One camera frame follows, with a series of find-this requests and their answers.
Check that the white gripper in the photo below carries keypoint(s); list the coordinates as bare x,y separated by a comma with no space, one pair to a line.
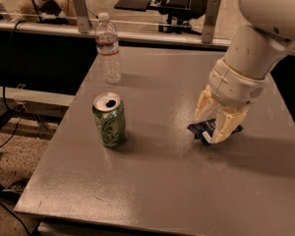
234,88

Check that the dark blue snack bar wrapper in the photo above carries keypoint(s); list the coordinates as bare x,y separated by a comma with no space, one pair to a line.
203,131

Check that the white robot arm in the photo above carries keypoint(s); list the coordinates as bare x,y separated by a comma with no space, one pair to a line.
266,38

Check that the green soda can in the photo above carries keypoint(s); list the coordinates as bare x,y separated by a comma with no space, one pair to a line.
109,117

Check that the black office chair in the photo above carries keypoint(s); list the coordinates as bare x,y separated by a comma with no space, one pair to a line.
178,12

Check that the clear plastic water bottle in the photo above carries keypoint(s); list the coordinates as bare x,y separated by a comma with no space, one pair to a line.
107,46

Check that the person in beige clothes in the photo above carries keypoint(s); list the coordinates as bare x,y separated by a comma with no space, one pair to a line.
29,14

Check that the right metal rail bracket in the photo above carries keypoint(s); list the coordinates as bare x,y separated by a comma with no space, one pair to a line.
212,9

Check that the metal rail bracket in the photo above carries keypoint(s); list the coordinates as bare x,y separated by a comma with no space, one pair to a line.
212,9
84,25

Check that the left metal rail bracket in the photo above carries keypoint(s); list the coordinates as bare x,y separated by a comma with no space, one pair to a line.
84,25

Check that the metal rail bar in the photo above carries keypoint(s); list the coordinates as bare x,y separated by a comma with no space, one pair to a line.
130,36

